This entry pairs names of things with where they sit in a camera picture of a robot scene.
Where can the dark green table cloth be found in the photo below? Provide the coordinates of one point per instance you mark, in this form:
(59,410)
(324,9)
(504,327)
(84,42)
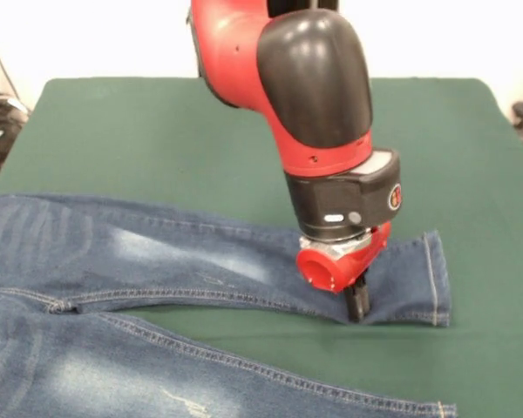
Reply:
(375,152)

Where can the blue denim jeans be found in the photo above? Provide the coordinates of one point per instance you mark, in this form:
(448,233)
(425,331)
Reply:
(113,278)

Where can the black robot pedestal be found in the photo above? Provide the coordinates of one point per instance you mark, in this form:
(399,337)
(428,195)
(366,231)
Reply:
(305,6)

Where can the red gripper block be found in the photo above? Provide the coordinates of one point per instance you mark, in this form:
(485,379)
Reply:
(335,267)

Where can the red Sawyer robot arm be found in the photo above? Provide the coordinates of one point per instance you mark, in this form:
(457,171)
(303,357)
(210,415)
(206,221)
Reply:
(305,109)

